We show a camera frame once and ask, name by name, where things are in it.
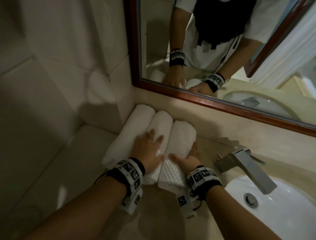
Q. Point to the person's right hand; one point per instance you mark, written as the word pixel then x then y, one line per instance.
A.
pixel 188 162

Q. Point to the person's left hand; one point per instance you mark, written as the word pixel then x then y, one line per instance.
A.
pixel 145 153

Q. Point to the white towel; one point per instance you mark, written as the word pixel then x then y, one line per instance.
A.
pixel 159 123
pixel 128 133
pixel 180 141

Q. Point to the white oval sink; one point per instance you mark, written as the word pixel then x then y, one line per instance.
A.
pixel 276 210

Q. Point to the person's left forearm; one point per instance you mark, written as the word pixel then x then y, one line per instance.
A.
pixel 81 212

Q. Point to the person's right forearm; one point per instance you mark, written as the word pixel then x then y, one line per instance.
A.
pixel 237 215

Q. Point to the black right wrist marker band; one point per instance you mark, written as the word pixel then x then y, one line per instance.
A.
pixel 203 180

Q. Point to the black wrist marker band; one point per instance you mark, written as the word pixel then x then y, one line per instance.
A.
pixel 128 175
pixel 203 180

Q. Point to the black left wrist marker band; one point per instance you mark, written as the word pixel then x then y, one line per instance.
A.
pixel 128 175

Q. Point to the chrome faucet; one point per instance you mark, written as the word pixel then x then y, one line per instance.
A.
pixel 247 165

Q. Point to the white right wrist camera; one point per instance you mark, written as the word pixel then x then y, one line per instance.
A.
pixel 185 202

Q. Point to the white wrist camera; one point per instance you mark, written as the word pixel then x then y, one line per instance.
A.
pixel 132 200
pixel 185 202

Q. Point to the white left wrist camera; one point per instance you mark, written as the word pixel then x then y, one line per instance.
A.
pixel 132 200

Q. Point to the wooden framed wall mirror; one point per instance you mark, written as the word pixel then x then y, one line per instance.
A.
pixel 160 37

